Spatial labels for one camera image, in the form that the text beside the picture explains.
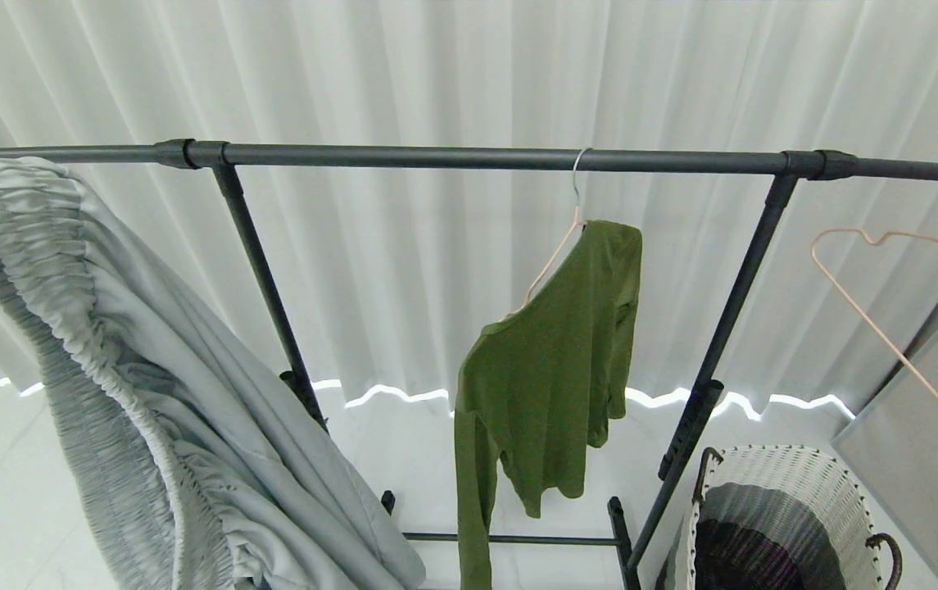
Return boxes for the white laundry basket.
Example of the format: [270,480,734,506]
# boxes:
[665,445,904,590]

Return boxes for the pale grey garment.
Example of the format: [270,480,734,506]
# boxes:
[0,156,427,590]

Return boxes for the green long-sleeved shirt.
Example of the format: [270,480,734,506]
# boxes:
[454,220,643,590]

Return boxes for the black clothes rack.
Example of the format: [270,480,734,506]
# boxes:
[0,139,938,590]

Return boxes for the pink clothes hanger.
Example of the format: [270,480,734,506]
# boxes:
[504,147,594,320]
[811,228,938,460]

